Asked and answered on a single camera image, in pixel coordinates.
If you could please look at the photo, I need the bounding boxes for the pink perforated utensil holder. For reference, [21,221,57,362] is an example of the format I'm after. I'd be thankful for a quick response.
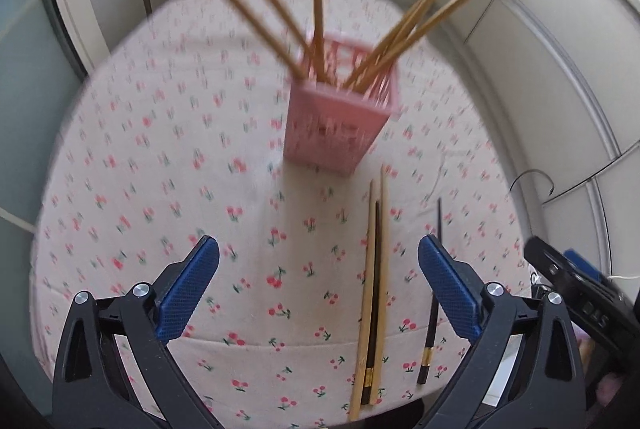
[283,35,401,176]

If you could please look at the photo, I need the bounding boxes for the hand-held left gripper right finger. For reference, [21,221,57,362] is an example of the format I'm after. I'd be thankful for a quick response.
[417,234,586,429]

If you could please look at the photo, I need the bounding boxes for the frosted glass sliding door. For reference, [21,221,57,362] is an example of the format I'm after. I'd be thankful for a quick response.
[0,0,87,230]

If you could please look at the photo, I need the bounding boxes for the cherry print tablecloth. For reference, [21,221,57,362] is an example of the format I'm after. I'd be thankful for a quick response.
[30,0,538,427]

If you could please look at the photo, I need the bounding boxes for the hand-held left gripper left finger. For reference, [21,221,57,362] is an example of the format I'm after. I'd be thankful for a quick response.
[51,235,221,429]

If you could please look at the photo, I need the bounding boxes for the black cable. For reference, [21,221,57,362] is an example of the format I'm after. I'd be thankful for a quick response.
[510,171,616,282]

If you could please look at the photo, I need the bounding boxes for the black chopstick with gold band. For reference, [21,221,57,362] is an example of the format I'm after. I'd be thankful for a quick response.
[416,197,445,385]
[361,200,382,406]

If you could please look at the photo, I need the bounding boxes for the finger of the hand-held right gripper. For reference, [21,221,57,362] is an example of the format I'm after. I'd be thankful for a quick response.
[564,249,624,291]
[523,236,585,294]

